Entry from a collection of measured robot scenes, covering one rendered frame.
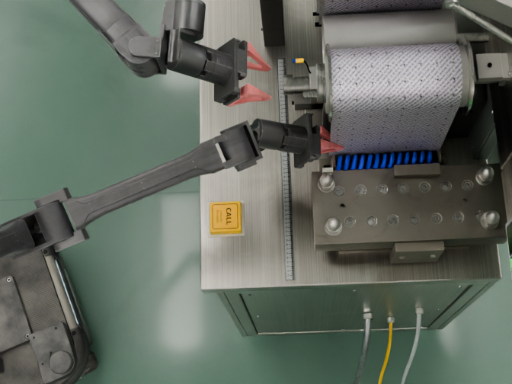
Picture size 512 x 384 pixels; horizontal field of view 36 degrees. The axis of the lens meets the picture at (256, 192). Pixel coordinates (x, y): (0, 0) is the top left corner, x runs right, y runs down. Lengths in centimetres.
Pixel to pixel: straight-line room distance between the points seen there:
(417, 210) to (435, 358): 106
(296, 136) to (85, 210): 44
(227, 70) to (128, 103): 159
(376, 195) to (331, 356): 106
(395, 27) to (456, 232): 43
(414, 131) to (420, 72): 18
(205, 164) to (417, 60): 44
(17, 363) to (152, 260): 56
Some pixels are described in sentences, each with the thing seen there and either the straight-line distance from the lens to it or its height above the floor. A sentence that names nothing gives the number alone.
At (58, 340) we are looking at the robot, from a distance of 248.
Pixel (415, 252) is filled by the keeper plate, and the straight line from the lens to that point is 169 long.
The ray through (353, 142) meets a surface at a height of 110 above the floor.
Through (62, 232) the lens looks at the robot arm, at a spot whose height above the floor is 119.
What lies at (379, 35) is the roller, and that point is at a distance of 161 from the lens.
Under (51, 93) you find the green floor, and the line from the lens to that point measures 305.
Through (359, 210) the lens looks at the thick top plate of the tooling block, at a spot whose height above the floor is 103.
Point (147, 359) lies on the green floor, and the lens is 270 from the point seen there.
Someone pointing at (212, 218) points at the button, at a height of 92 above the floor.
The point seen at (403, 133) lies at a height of 113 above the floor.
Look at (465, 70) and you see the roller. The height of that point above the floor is 131.
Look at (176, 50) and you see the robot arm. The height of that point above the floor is 145.
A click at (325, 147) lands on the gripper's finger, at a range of 162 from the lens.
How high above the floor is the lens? 264
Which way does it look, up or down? 72 degrees down
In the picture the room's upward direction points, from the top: 11 degrees counter-clockwise
